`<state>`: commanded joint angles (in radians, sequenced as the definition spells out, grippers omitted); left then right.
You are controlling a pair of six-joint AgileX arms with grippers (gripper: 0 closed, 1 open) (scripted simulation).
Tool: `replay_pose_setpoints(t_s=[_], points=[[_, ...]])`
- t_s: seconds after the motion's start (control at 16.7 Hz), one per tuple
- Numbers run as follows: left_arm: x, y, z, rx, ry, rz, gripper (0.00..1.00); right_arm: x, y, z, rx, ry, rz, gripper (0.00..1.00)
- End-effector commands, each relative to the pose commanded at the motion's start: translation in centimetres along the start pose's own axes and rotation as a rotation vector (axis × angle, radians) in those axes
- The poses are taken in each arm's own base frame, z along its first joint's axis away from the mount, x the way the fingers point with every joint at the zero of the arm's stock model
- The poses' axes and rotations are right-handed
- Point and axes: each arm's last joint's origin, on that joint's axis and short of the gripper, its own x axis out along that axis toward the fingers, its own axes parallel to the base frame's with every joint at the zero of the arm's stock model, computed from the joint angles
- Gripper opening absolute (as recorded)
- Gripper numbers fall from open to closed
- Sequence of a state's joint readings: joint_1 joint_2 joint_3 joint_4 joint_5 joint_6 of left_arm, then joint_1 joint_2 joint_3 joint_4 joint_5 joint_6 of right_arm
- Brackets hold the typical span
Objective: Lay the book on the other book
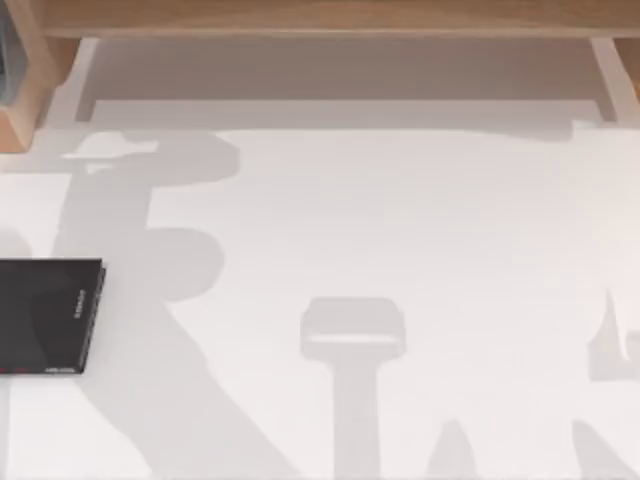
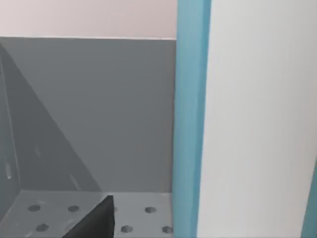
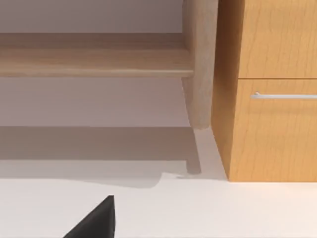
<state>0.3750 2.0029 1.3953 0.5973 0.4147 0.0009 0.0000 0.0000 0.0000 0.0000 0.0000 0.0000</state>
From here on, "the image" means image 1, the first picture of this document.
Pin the wooden shelf unit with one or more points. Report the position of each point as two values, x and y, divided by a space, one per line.
320 20

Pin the black book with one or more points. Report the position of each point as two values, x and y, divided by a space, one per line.
45 315

